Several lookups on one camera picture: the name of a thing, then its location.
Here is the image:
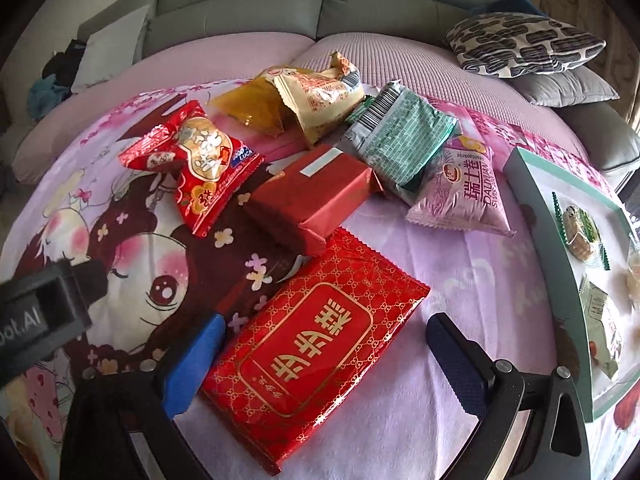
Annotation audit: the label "grey sofa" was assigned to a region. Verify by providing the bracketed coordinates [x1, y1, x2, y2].
[10, 0, 640, 186]

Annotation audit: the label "teal shallow cardboard box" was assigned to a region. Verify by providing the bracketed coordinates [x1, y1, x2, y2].
[502, 147, 640, 423]

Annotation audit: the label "small dark green snack packet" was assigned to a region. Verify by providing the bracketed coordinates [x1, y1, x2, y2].
[345, 94, 383, 126]

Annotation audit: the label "green and silver snack packet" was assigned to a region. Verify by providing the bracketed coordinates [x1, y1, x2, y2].
[344, 80, 459, 202]

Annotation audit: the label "pink snack packet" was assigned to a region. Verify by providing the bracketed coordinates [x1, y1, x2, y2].
[405, 136, 517, 239]

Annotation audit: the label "beige snack packet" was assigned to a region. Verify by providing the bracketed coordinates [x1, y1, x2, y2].
[255, 51, 366, 149]

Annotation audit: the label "yellow snack packet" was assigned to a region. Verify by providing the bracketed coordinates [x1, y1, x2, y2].
[209, 77, 296, 139]

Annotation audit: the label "printed pink cartoon blanket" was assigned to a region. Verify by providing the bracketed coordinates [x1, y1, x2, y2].
[0, 80, 640, 480]

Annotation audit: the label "dark clothes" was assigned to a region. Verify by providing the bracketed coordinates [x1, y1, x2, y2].
[42, 39, 87, 81]

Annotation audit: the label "pink sofa cover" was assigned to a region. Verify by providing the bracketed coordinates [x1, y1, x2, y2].
[12, 32, 616, 186]

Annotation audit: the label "dark grey pillow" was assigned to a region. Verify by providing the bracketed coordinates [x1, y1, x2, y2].
[510, 67, 621, 109]

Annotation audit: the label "black and white patterned pillow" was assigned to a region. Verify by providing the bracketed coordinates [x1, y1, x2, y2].
[445, 12, 607, 78]

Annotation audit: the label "beige patterned curtain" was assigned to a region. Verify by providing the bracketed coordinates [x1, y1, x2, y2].
[540, 0, 640, 131]

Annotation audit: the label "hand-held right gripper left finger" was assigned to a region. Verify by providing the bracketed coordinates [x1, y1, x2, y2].
[60, 312, 226, 480]

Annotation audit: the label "white snack packet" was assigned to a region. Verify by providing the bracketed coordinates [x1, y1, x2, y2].
[579, 275, 624, 382]

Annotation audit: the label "teal cloth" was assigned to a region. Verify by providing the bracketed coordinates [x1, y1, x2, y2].
[27, 75, 72, 121]

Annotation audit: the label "light grey pillow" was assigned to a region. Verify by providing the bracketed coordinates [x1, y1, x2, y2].
[70, 5, 151, 94]

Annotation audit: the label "dark red box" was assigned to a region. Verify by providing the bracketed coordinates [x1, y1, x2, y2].
[244, 144, 383, 257]

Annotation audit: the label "blue cloth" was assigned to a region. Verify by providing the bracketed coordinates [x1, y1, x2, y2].
[469, 0, 542, 17]

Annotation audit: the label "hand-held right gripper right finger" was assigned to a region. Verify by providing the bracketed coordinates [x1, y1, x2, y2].
[426, 312, 592, 480]

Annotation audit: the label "large red gold patterned packet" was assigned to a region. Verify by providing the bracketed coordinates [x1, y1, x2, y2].
[200, 229, 431, 476]

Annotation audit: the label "red cartoon snack packet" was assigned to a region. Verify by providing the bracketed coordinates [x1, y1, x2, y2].
[119, 100, 266, 239]

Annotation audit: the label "green edged cookie packet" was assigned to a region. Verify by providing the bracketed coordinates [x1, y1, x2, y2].
[551, 191, 612, 272]

